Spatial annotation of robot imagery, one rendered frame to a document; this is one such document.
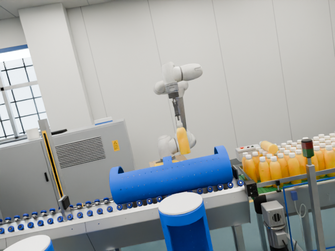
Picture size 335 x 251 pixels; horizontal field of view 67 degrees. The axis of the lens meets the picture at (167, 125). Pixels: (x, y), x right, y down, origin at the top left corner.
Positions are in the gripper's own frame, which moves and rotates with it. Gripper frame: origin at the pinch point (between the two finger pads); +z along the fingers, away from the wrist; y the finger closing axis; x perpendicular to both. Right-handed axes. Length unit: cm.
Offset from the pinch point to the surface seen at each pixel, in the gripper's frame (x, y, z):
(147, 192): -32, 0, 46
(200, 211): 2, 33, 53
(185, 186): -4.5, -0.9, 46.8
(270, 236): 43, 14, 86
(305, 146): 72, 23, 30
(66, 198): -97, -10, 42
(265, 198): 47, 6, 64
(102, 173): -115, -153, 53
